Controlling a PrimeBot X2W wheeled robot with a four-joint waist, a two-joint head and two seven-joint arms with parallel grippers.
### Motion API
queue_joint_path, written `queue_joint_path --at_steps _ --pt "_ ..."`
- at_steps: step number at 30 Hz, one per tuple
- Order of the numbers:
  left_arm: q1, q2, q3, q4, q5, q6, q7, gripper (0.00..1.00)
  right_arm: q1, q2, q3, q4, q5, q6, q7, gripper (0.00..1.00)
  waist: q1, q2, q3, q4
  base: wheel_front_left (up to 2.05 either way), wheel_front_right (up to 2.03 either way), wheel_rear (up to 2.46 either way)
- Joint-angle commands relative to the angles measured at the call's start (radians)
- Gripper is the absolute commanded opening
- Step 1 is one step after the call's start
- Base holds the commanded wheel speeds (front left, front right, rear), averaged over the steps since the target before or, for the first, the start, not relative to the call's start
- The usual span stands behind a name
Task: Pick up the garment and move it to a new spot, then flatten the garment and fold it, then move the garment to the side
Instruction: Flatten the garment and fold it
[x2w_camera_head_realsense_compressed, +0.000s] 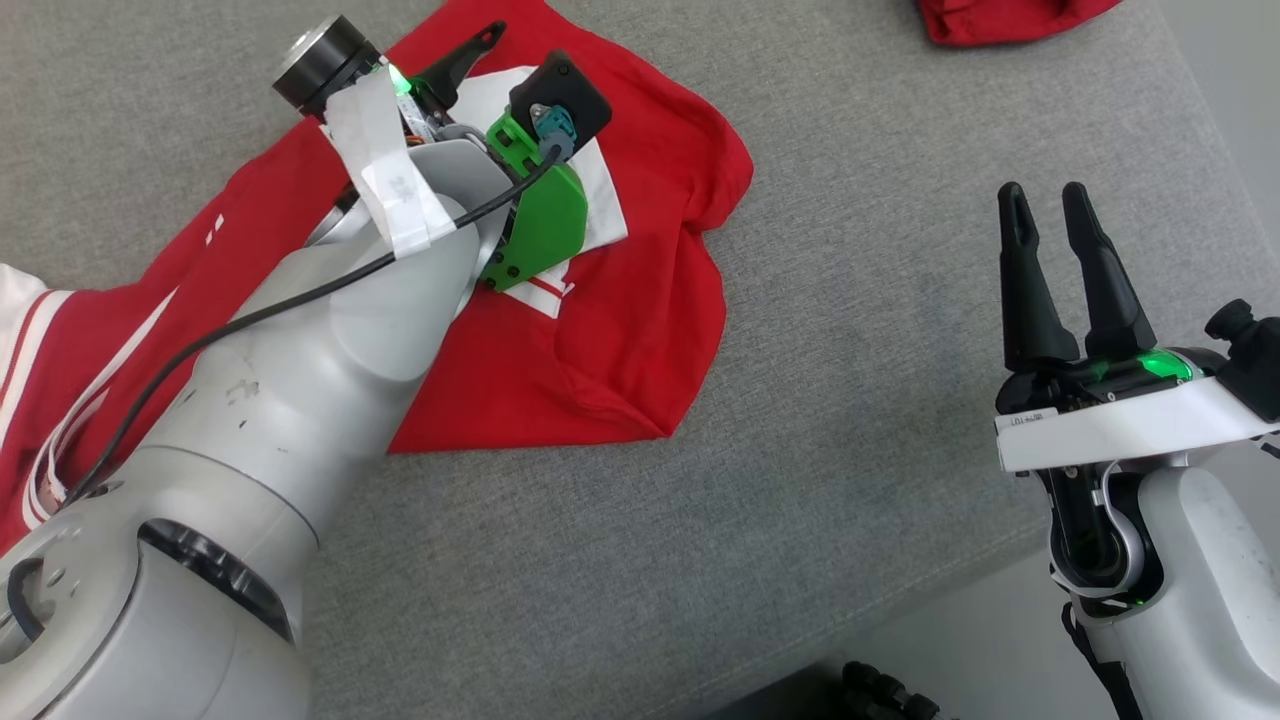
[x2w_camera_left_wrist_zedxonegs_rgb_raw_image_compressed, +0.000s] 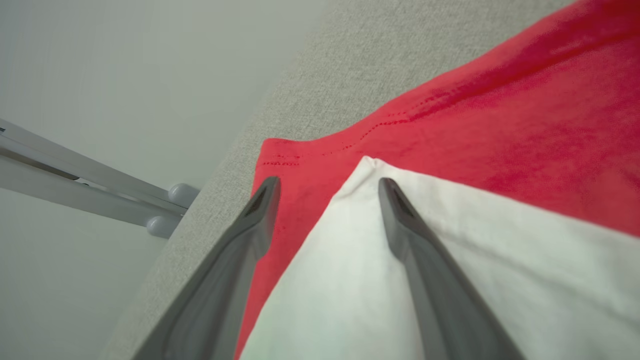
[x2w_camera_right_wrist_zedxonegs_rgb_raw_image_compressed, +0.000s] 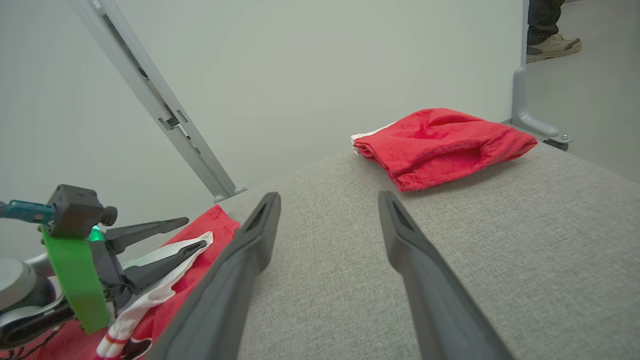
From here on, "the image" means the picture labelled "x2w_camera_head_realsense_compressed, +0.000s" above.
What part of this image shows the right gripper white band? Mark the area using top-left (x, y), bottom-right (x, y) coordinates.
top-left (995, 182), bottom-right (1280, 473)

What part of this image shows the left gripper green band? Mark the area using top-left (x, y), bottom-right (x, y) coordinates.
top-left (272, 15), bottom-right (589, 293)

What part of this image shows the red garment with white band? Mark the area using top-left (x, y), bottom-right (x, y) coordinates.
top-left (915, 0), bottom-right (1126, 48)

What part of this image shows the red shirt with white sleeves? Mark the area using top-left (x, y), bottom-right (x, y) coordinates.
top-left (0, 0), bottom-right (754, 556)

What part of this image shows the white tape strip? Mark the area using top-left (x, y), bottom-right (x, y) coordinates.
top-left (325, 68), bottom-right (458, 259)

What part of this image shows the grey fabric sofa seat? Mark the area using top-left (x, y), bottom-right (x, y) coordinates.
top-left (0, 0), bottom-right (1280, 720)

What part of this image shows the black ribbed object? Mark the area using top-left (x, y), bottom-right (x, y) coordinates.
top-left (840, 660), bottom-right (941, 720)

